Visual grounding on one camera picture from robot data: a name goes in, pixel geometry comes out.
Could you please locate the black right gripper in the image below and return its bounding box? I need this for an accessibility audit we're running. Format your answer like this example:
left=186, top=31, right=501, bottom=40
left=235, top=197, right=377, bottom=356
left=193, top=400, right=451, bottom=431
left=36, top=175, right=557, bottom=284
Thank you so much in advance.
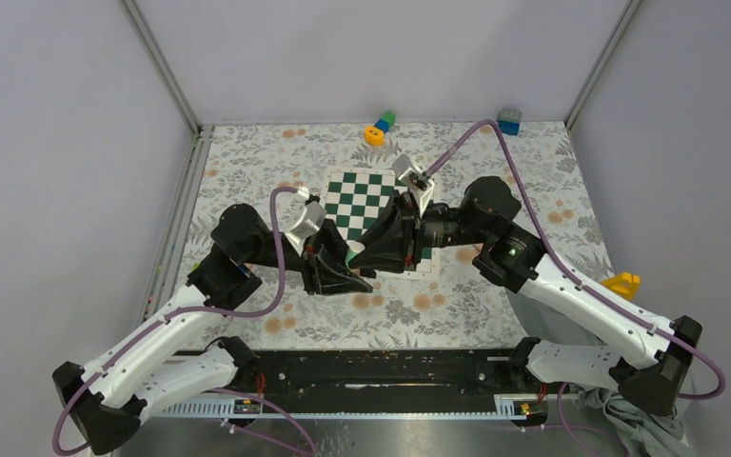
left=346, top=189, right=491, bottom=274

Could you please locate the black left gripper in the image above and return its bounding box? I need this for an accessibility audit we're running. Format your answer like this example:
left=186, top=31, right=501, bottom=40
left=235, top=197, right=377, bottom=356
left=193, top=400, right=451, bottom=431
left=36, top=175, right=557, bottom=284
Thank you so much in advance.
left=245, top=219, right=378, bottom=295

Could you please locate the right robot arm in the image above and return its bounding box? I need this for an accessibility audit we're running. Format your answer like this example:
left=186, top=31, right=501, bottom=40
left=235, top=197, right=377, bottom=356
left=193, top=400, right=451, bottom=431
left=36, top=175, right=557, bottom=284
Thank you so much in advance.
left=347, top=176, right=701, bottom=417

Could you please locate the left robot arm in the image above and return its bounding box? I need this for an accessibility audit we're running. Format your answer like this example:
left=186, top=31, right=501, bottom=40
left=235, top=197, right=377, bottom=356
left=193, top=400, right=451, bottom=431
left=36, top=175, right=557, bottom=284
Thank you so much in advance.
left=52, top=199, right=374, bottom=455

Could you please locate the green white chessboard mat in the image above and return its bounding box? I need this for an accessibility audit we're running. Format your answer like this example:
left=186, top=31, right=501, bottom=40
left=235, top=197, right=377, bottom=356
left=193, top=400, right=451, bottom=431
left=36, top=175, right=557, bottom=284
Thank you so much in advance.
left=321, top=167, right=406, bottom=244

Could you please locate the orange round toy brick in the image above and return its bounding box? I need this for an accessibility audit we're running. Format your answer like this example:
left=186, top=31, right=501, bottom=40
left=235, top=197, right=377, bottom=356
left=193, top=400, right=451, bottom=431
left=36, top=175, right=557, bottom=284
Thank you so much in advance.
left=363, top=126, right=385, bottom=147

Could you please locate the blue green toy block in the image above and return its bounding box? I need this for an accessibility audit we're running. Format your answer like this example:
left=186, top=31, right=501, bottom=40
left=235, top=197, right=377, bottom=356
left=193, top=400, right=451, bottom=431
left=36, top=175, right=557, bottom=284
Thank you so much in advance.
left=373, top=110, right=396, bottom=134

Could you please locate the floral tablecloth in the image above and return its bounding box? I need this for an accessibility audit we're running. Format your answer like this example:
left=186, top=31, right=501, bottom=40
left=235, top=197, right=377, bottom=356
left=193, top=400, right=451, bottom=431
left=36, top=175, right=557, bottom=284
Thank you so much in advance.
left=179, top=121, right=613, bottom=350

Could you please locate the blue grey toy brick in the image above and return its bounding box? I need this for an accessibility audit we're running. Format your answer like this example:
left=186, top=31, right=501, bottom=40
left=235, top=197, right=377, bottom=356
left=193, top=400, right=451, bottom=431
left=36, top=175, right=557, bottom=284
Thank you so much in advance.
left=496, top=108, right=523, bottom=136

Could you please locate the yellow toy piece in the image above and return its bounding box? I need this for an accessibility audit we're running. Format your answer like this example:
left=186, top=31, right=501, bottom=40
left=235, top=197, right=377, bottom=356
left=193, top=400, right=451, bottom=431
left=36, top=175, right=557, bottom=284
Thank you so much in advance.
left=601, top=272, right=641, bottom=301

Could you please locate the grey cloth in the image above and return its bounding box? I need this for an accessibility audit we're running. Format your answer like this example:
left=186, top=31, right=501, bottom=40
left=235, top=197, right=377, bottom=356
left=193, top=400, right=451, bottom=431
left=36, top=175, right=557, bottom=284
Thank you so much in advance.
left=507, top=292, right=698, bottom=456

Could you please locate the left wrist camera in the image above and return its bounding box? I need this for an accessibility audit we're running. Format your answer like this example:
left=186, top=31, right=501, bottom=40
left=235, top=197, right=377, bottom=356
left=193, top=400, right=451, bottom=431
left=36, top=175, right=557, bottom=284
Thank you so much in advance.
left=285, top=187, right=326, bottom=254

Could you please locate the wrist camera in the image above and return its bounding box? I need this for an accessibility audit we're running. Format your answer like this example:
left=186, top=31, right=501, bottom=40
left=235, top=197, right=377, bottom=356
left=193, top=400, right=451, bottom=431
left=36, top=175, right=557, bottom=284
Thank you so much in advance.
left=285, top=187, right=326, bottom=254
left=391, top=154, right=436, bottom=214

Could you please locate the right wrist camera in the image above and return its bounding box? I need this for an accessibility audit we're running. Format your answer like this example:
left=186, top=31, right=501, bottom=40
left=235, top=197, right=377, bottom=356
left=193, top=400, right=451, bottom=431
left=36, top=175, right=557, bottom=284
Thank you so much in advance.
left=391, top=154, right=436, bottom=214

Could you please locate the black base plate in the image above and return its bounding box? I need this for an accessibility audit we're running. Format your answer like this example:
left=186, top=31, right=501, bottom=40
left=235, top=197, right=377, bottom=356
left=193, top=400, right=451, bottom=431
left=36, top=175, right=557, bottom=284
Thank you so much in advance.
left=169, top=347, right=568, bottom=418

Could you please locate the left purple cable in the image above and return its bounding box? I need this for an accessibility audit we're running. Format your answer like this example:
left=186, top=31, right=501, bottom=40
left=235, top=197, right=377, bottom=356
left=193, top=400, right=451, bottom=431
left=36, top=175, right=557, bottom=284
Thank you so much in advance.
left=51, top=186, right=320, bottom=457

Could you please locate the purple cable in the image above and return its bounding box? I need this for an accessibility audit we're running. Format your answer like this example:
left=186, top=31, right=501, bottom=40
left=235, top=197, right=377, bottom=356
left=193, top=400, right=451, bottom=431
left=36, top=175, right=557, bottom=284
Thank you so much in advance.
left=426, top=119, right=727, bottom=457
left=51, top=186, right=320, bottom=457

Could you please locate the aluminium frame rail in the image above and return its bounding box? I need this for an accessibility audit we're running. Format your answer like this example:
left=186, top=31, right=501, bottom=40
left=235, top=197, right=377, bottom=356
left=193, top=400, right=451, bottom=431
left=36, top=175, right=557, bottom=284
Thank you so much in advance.
left=140, top=124, right=216, bottom=322

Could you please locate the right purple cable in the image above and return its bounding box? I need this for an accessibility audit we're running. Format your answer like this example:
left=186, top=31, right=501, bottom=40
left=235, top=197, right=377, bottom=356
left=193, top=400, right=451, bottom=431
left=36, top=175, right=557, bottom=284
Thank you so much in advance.
left=426, top=119, right=727, bottom=457

